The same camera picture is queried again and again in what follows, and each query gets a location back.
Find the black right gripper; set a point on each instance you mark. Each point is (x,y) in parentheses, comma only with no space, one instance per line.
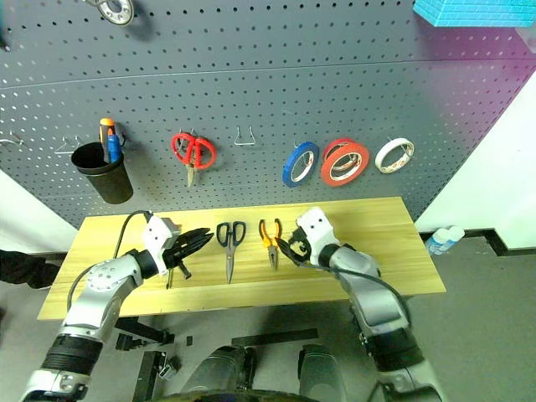
(307,251)

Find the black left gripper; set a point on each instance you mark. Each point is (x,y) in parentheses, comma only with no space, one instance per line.
(178,251)

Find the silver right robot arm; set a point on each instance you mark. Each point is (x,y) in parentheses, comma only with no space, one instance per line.
(368,285)

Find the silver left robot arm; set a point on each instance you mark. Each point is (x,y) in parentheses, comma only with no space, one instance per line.
(96,293)

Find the blue tape roll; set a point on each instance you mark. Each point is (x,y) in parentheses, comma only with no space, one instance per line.
(289,167)

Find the large orange-red tape roll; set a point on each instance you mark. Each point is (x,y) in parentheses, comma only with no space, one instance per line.
(326,167)

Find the white tape roll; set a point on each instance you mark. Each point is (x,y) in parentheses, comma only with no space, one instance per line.
(383,153)

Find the dark grey perforated pegboard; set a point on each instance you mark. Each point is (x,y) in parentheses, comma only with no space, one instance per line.
(268,84)

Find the small black block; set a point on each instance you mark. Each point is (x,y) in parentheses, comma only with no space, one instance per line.
(188,340)

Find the black plastic cup holder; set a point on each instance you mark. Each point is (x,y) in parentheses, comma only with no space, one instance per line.
(111,184)

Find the grey rounded shell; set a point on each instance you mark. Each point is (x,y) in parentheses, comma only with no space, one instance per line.
(320,368)
(218,368)

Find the table caster wheel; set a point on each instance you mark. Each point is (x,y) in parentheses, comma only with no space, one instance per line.
(169,366)

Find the white blue plastic bottle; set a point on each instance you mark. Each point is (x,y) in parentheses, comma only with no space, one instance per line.
(437,243)
(454,233)

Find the black rounded rim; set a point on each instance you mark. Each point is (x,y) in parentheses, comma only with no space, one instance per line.
(268,397)

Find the black bulky object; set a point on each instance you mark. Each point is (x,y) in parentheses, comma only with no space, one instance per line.
(21,268)

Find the cyan brick-pattern box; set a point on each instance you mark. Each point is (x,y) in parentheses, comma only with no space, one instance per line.
(460,10)

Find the clear plastic container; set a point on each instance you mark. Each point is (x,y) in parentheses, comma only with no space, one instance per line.
(527,34)

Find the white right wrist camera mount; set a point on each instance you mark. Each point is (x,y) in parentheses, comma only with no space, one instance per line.
(318,228)

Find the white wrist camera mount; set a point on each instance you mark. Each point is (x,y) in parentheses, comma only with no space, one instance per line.
(155,234)
(318,228)

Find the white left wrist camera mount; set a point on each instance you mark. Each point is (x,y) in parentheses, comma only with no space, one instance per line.
(155,234)

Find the black metal table frame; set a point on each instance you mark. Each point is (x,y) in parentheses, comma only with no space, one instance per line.
(142,331)

